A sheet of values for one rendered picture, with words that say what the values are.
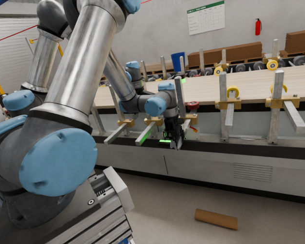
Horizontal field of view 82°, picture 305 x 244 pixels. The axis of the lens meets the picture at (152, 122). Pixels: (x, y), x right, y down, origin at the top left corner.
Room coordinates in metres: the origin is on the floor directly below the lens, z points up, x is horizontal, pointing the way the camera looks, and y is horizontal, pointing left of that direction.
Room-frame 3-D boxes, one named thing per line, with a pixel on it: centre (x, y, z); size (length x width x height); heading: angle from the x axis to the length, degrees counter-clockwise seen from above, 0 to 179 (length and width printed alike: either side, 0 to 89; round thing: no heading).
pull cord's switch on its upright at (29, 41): (3.39, 1.70, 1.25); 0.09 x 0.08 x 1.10; 61
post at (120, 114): (1.29, 0.23, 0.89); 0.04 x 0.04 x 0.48; 61
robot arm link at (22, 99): (0.80, 0.55, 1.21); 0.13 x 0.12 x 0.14; 16
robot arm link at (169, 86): (0.76, -0.09, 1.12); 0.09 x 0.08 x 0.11; 148
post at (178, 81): (1.04, -0.21, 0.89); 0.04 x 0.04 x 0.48; 61
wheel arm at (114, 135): (1.21, 0.23, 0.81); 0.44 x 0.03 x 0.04; 151
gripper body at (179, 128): (0.75, -0.09, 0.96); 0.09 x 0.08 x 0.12; 151
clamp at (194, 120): (1.03, -0.23, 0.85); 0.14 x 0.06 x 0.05; 61
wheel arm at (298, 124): (0.75, -0.66, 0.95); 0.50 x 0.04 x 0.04; 151
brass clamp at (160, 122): (1.15, -0.01, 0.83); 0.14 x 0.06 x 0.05; 61
